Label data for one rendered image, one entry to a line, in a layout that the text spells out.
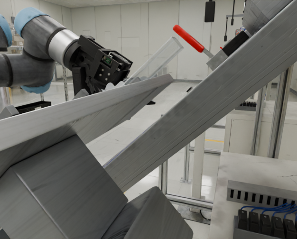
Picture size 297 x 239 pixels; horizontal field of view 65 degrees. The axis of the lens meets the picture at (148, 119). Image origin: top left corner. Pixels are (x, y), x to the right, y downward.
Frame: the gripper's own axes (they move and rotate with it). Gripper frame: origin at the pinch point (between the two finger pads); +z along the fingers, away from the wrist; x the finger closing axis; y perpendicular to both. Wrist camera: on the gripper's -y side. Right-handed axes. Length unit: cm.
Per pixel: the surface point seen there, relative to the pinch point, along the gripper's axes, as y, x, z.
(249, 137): -24, 135, 53
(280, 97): 15, 60, 33
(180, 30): 18.3, -6.7, -0.6
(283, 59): 22.0, -9.9, 14.1
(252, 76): 18.3, -9.9, 12.2
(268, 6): 27.0, -5.9, 8.5
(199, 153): -41, 94, 26
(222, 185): -17.6, 29.5, 30.9
